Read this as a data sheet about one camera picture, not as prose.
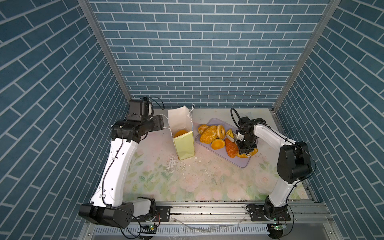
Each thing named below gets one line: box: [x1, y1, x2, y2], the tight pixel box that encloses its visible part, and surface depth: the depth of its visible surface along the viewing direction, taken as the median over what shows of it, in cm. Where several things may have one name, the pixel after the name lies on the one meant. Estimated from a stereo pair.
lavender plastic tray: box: [195, 135, 252, 168], surface depth 97 cm
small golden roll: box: [198, 124, 209, 135], surface depth 104 cm
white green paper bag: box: [167, 106, 195, 161], surface depth 88 cm
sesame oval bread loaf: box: [200, 125, 218, 144], surface depth 98 cm
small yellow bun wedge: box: [226, 128, 235, 139], surface depth 101 cm
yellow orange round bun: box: [210, 138, 226, 150], surface depth 98 cm
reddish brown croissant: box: [225, 137, 239, 159], surface depth 96 cm
